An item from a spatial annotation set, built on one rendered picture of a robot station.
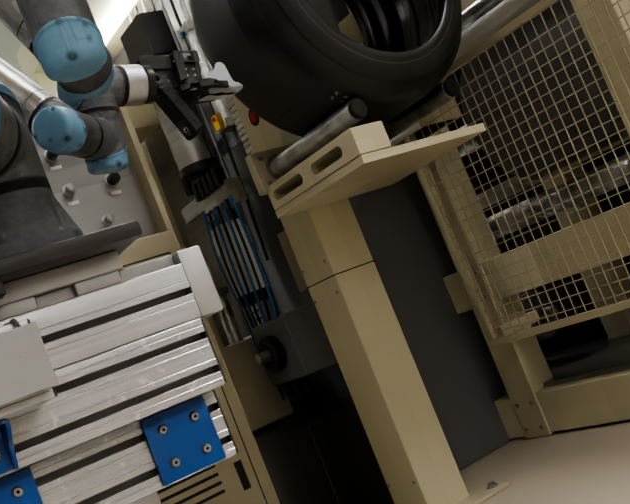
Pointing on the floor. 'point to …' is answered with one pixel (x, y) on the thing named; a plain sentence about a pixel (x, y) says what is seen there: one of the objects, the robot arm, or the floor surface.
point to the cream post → (367, 343)
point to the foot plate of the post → (483, 492)
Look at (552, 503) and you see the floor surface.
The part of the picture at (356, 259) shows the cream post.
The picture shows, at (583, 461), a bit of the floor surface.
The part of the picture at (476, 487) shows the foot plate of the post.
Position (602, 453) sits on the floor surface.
